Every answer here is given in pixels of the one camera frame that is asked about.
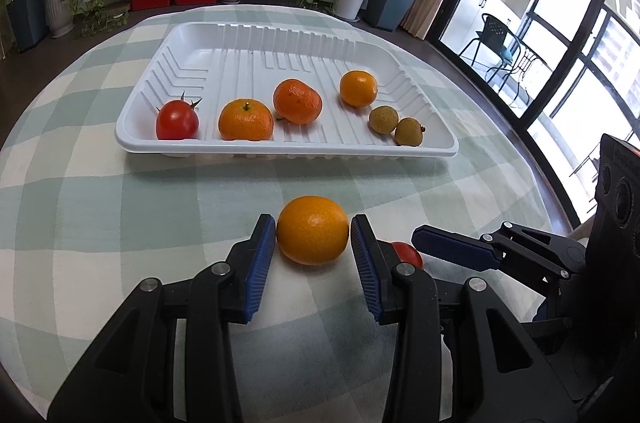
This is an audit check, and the tangerine with green stem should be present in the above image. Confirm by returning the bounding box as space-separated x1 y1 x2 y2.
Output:
218 98 275 142

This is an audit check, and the black metal chair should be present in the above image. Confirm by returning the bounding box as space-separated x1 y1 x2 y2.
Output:
457 13 522 76

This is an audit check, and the large smooth orange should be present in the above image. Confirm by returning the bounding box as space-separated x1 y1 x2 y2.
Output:
276 196 350 266

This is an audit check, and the black metal balcony table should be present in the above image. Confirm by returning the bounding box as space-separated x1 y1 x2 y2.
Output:
487 43 554 106

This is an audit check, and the large red tomato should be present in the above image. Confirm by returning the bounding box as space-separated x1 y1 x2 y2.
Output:
155 92 203 141

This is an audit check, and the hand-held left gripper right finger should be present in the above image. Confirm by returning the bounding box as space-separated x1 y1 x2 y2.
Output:
350 213 578 423

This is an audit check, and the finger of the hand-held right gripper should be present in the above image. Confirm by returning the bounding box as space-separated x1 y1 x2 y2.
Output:
412 222 586 284

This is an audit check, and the plant in ribbed white pot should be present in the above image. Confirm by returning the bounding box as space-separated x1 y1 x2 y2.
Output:
45 0 77 39

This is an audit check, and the trailing green floor plant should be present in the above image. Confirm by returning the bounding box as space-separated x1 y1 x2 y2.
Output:
70 0 130 38

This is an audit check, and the small smooth tangerine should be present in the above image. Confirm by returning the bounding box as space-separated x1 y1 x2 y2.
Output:
339 70 379 108

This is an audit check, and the wrinkled tangerine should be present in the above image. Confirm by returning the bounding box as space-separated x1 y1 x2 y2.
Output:
273 79 323 126

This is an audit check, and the brown longan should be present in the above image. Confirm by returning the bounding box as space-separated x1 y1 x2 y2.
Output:
369 106 399 135
394 117 427 147

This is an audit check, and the small red tomato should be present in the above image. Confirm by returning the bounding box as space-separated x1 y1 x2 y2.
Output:
390 241 424 270

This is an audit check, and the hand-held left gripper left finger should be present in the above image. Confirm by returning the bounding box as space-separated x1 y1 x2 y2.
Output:
47 213 277 423

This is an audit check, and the green checkered tablecloth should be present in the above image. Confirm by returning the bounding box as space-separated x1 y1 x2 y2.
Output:
0 5 576 423

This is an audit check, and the white plastic tray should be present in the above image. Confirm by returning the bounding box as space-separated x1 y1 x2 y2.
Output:
115 21 459 160

